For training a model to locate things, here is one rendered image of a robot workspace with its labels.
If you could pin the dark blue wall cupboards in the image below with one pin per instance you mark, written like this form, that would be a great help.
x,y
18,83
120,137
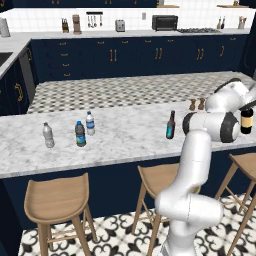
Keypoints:
x,y
83,3

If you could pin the dark blue side cupboards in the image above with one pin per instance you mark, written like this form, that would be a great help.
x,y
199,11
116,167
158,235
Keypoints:
x,y
11,90

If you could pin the brown glass bottle blue label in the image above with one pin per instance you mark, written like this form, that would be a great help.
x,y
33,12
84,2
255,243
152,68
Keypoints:
x,y
170,126

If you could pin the black hob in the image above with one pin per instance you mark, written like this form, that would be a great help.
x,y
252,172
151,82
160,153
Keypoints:
x,y
199,30

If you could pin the brown knife block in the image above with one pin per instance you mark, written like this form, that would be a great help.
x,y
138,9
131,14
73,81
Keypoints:
x,y
65,26

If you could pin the brown coffee machine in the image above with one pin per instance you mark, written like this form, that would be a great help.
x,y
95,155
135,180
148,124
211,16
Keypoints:
x,y
76,24

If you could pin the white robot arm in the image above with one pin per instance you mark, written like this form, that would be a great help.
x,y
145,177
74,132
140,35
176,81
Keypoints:
x,y
195,156

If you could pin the dark blue island base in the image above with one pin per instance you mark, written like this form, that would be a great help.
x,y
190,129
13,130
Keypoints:
x,y
110,190

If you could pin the silver toaster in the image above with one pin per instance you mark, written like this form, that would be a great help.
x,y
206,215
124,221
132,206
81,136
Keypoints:
x,y
120,25

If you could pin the clear plastic bottle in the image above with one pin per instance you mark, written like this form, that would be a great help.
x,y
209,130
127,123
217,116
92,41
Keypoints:
x,y
48,136

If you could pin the dark blue tall cabinet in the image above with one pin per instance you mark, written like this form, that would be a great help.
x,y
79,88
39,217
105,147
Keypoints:
x,y
250,50

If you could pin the black sink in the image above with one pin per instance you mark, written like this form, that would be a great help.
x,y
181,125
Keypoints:
x,y
4,58

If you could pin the wooden wall shelf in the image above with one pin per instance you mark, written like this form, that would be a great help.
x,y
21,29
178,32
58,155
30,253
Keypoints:
x,y
168,6
232,5

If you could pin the grey wall socket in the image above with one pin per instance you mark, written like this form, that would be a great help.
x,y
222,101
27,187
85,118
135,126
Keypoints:
x,y
144,16

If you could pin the rail with hanging tools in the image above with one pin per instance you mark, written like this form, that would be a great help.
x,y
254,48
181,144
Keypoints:
x,y
94,19

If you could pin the black toaster oven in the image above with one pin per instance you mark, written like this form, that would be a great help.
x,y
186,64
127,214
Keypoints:
x,y
165,22

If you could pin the white plastic bottle blue label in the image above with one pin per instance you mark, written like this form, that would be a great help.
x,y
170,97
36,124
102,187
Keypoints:
x,y
90,124

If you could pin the grey dishwasher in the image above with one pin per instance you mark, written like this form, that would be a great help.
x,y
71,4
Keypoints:
x,y
27,73

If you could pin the dark blue base cupboards run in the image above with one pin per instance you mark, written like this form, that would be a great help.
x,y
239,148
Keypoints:
x,y
140,55

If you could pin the dark plastic bottle green label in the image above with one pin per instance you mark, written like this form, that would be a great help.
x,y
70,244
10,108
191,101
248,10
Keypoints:
x,y
80,135

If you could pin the dark glass bottle yellow label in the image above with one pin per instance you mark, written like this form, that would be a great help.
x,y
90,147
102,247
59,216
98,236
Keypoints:
x,y
246,122

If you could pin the wooden bar stool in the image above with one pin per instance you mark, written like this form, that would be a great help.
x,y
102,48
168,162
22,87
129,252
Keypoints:
x,y
156,181
245,166
56,203

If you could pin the brown wooden shaker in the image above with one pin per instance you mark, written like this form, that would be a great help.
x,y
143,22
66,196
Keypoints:
x,y
192,105
201,104

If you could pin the white paper towel roll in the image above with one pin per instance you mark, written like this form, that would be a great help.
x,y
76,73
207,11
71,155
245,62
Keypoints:
x,y
4,27

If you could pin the pot with kitchen tools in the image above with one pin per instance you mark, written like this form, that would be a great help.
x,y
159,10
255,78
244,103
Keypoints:
x,y
241,22

